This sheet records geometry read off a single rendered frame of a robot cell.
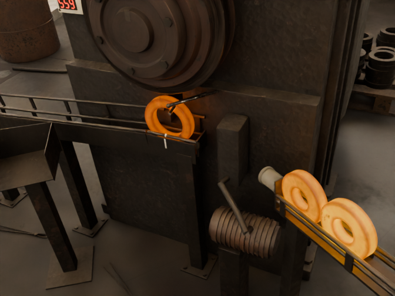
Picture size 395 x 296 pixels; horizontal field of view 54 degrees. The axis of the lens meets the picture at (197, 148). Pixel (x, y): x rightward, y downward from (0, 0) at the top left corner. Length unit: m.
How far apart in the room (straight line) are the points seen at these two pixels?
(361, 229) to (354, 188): 1.28
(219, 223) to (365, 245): 0.49
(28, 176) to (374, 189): 1.69
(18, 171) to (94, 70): 0.47
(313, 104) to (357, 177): 1.18
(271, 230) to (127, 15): 0.76
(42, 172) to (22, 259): 0.69
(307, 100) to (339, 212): 0.38
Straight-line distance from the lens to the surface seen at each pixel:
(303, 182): 1.08
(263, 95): 1.24
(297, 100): 1.22
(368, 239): 0.99
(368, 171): 2.39
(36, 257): 2.08
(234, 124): 1.23
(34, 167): 1.56
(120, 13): 1.10
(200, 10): 1.06
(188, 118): 1.30
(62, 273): 1.96
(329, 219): 1.06
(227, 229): 1.29
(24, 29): 4.04
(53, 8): 5.27
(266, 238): 1.26
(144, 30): 1.08
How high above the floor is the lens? 1.49
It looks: 37 degrees down
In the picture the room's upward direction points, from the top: 5 degrees counter-clockwise
